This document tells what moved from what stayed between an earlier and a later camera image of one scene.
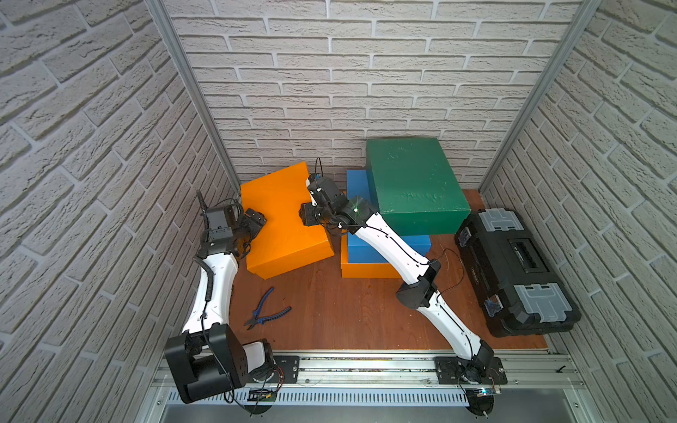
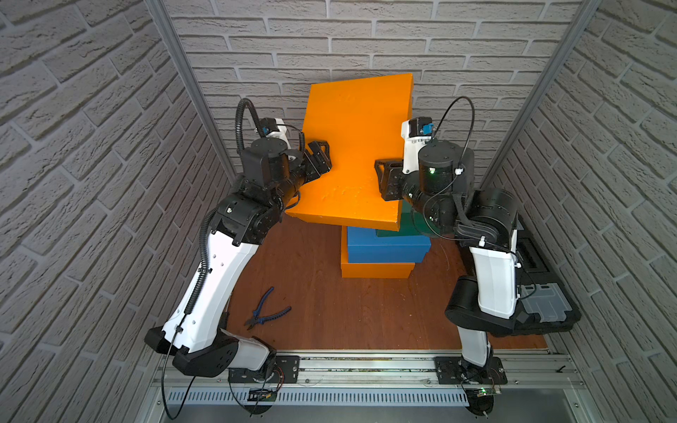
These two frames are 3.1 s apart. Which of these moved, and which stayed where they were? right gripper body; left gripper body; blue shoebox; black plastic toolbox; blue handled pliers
Moved: right gripper body; left gripper body
Stayed: black plastic toolbox; blue handled pliers; blue shoebox
